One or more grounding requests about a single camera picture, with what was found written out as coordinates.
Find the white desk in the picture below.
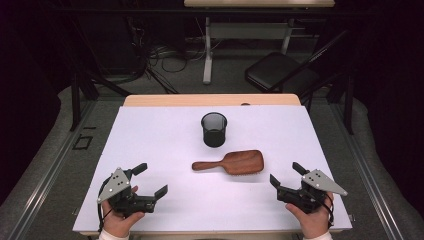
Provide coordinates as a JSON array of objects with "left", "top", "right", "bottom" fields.
[{"left": 183, "top": 0, "right": 336, "bottom": 85}]

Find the black mesh cup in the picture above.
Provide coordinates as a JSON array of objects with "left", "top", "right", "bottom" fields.
[{"left": 200, "top": 111, "right": 229, "bottom": 149}]

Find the bundle of floor cables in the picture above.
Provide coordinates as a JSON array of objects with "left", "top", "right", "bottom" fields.
[{"left": 126, "top": 16, "right": 208, "bottom": 95}]

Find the metal floor rail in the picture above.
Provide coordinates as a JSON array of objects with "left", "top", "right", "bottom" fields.
[
  {"left": 328, "top": 99, "right": 406, "bottom": 240},
  {"left": 6, "top": 99, "right": 98, "bottom": 240}
]

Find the left hand-held gripper cable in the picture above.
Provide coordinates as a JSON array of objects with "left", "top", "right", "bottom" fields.
[{"left": 96, "top": 176, "right": 113, "bottom": 233}]

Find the white table sheet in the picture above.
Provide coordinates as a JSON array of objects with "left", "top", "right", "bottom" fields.
[{"left": 72, "top": 105, "right": 353, "bottom": 233}]

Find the wooden hairbrush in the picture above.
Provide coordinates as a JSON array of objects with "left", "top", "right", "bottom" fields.
[{"left": 191, "top": 149, "right": 265, "bottom": 176}]

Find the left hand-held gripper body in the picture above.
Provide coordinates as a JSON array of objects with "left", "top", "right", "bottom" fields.
[{"left": 97, "top": 167, "right": 157, "bottom": 218}]

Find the wooden table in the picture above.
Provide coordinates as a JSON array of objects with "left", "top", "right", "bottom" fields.
[{"left": 78, "top": 93, "right": 346, "bottom": 238}]

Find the black metal stand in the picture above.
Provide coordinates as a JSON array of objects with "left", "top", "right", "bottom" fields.
[
  {"left": 68, "top": 66, "right": 133, "bottom": 133},
  {"left": 326, "top": 73, "right": 355, "bottom": 136}
]

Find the right hand-held gripper cable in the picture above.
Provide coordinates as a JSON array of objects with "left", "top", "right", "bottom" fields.
[{"left": 319, "top": 191, "right": 336, "bottom": 230}]

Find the black folding chair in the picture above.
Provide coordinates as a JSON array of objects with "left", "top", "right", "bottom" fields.
[{"left": 244, "top": 29, "right": 351, "bottom": 101}]

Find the hand-held gripper cable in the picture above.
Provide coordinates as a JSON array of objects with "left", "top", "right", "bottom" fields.
[
  {"left": 319, "top": 191, "right": 336, "bottom": 230},
  {"left": 96, "top": 176, "right": 113, "bottom": 233}
]

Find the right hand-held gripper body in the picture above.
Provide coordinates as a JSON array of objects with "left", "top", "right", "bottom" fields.
[{"left": 276, "top": 168, "right": 349, "bottom": 215}]

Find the person's right hand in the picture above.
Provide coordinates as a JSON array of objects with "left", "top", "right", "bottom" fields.
[{"left": 285, "top": 192, "right": 335, "bottom": 239}]

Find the person's left hand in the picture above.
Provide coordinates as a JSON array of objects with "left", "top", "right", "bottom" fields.
[{"left": 101, "top": 199, "right": 146, "bottom": 238}]

